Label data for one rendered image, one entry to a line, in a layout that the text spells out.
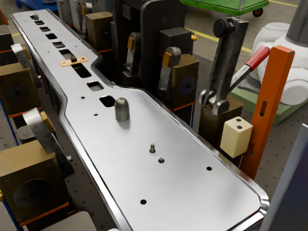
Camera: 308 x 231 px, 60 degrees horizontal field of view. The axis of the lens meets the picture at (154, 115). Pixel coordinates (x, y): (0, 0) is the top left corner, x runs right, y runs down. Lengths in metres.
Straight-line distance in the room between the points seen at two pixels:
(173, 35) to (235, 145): 0.34
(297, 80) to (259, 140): 0.47
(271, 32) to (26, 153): 0.94
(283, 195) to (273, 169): 0.78
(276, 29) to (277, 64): 0.72
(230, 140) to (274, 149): 0.56
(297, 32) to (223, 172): 0.60
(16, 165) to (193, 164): 0.28
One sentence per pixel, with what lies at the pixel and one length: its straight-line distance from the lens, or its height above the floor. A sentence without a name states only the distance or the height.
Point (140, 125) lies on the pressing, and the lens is 0.56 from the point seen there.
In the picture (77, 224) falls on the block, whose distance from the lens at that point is 0.44.
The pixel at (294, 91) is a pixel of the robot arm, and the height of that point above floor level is 0.91.
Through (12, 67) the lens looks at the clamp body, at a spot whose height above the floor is 1.04.
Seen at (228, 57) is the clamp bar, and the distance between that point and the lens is 0.48.
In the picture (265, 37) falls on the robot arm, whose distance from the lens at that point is 1.14.
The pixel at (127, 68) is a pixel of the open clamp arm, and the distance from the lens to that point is 0.78.
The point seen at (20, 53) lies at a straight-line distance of 0.75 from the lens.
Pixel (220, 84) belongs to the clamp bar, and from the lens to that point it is 0.50.
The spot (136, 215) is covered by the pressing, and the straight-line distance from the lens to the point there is 0.41.
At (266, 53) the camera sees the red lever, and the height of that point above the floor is 1.14.
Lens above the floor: 1.34
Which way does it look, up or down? 35 degrees down
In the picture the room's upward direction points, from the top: straight up
